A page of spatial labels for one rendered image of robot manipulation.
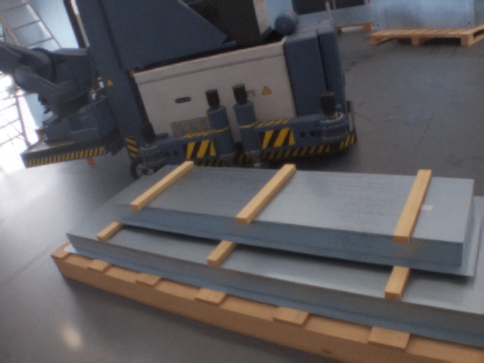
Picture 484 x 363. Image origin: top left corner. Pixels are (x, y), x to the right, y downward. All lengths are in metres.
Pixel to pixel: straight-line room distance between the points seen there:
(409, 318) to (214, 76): 1.97
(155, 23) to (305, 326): 2.17
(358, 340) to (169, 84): 2.10
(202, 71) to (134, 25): 0.57
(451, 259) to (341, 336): 0.45
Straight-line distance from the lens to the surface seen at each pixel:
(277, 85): 2.76
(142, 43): 3.03
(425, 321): 1.47
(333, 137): 2.59
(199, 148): 2.81
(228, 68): 2.79
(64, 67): 3.60
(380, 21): 6.85
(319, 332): 1.52
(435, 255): 1.50
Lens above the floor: 1.25
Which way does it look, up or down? 27 degrees down
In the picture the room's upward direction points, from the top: 15 degrees counter-clockwise
